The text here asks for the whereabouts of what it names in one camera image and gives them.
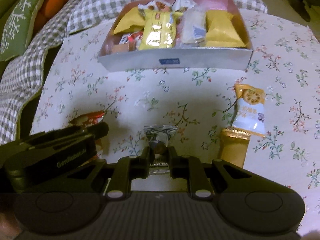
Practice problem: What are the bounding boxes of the translucent white snack packet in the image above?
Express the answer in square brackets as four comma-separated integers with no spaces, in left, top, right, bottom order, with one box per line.
[180,7,207,46]

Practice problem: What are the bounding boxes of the gold foil snack packet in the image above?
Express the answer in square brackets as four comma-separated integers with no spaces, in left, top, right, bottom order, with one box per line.
[217,127,251,168]

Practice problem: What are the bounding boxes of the yellow printed snack packet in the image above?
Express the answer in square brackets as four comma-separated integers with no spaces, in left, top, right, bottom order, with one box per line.
[139,9,183,50]

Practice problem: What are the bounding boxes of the white brown snack packet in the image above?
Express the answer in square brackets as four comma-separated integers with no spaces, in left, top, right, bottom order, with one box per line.
[171,0,197,12]

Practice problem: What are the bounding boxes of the silver snack packet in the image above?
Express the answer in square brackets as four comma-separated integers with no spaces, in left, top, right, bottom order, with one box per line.
[144,125,178,176]

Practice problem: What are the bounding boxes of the small orange plush cushion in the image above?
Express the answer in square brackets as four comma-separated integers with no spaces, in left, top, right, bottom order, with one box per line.
[33,0,69,34]

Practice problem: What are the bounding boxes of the floral white tablecloth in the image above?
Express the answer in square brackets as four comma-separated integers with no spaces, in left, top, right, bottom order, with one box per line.
[31,10,319,234]

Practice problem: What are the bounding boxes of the gold snack packet in box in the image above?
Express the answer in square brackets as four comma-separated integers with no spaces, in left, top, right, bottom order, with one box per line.
[204,10,246,48]

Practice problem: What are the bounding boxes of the red white candy packet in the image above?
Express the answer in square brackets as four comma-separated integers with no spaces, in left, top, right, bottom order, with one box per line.
[119,30,143,51]

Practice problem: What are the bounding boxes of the white orange cracker packet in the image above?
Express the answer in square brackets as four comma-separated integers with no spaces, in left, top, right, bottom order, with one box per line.
[232,84,265,137]

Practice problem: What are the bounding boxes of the green snowflake pillow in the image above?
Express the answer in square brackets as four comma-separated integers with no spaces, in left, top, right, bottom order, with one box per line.
[1,0,44,61]

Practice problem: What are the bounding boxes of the red snack packet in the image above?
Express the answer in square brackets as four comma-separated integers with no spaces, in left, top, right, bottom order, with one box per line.
[69,111,105,158]

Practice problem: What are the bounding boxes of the pink silver cardboard box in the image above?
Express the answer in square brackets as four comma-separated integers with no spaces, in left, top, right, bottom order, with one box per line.
[98,0,253,72]

